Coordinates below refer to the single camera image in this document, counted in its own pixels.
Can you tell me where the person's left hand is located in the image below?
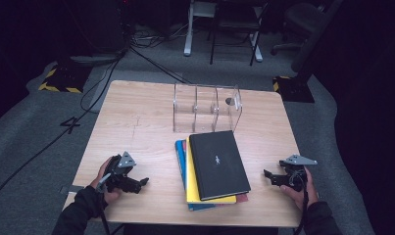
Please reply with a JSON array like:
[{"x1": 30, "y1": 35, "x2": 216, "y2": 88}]
[{"x1": 90, "y1": 156, "x2": 123, "y2": 206}]

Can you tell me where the clear acrylic book rack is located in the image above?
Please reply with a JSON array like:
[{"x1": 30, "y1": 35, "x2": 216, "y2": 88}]
[{"x1": 172, "y1": 82, "x2": 244, "y2": 134}]

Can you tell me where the black folding chair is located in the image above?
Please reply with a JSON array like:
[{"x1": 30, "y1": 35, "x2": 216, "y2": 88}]
[{"x1": 209, "y1": 0, "x2": 269, "y2": 67}]

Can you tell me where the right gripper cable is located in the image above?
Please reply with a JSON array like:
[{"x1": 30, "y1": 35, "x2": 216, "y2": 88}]
[{"x1": 292, "y1": 172, "x2": 310, "y2": 235}]

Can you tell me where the black hardcover book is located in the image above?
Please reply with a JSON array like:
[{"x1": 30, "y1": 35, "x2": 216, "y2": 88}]
[{"x1": 188, "y1": 129, "x2": 252, "y2": 202}]

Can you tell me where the yellow book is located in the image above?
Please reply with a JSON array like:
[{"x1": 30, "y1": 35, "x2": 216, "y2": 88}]
[{"x1": 184, "y1": 136, "x2": 238, "y2": 206}]

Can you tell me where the long black floor cable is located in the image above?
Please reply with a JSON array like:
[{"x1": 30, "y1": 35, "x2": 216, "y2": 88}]
[{"x1": 0, "y1": 48, "x2": 131, "y2": 208}]

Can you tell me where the grey tape piece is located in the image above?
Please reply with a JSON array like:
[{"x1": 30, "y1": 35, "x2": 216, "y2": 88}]
[{"x1": 59, "y1": 184, "x2": 85, "y2": 196}]

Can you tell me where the tangle of floor cables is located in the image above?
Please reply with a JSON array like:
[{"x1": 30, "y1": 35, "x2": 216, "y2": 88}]
[{"x1": 130, "y1": 23, "x2": 189, "y2": 51}]

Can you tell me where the dark office chair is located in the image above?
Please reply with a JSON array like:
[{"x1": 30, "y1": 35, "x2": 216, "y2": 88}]
[{"x1": 271, "y1": 1, "x2": 326, "y2": 57}]

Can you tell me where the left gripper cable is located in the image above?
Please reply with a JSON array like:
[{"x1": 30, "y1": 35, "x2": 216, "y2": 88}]
[{"x1": 95, "y1": 172, "x2": 112, "y2": 235}]

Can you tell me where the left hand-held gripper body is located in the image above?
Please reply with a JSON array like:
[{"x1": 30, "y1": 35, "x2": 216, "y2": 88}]
[{"x1": 103, "y1": 151, "x2": 137, "y2": 193}]

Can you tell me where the blue book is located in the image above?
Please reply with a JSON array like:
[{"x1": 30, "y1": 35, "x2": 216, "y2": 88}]
[{"x1": 174, "y1": 139, "x2": 219, "y2": 212}]

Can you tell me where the black yellow striped base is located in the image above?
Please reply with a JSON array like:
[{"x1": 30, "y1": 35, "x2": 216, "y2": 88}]
[
  {"x1": 272, "y1": 75, "x2": 316, "y2": 104},
  {"x1": 37, "y1": 63, "x2": 92, "y2": 94}
]

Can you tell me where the grey stand base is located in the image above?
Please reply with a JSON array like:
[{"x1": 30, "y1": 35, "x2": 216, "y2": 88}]
[{"x1": 69, "y1": 53, "x2": 122, "y2": 68}]

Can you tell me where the dark slanted stand pole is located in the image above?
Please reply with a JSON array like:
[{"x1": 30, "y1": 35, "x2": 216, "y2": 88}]
[{"x1": 290, "y1": 0, "x2": 345, "y2": 73}]

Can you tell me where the person's right hand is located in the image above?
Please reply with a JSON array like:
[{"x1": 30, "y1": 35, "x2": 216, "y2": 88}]
[{"x1": 279, "y1": 166, "x2": 320, "y2": 211}]

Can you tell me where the dark equipment stand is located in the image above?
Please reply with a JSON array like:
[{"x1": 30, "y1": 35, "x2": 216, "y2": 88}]
[{"x1": 62, "y1": 0, "x2": 134, "y2": 55}]

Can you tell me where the red comic book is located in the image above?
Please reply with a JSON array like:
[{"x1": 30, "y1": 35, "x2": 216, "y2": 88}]
[{"x1": 181, "y1": 139, "x2": 250, "y2": 204}]

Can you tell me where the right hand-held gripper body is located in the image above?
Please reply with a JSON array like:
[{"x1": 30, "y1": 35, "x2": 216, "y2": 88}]
[{"x1": 278, "y1": 154, "x2": 319, "y2": 193}]

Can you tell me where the white desk frame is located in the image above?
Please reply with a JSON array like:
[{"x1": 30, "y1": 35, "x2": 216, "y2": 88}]
[{"x1": 183, "y1": 0, "x2": 264, "y2": 63}]

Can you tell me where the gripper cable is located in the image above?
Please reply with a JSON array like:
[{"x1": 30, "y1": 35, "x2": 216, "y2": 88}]
[
  {"x1": 95, "y1": 172, "x2": 112, "y2": 235},
  {"x1": 292, "y1": 172, "x2": 310, "y2": 235}
]

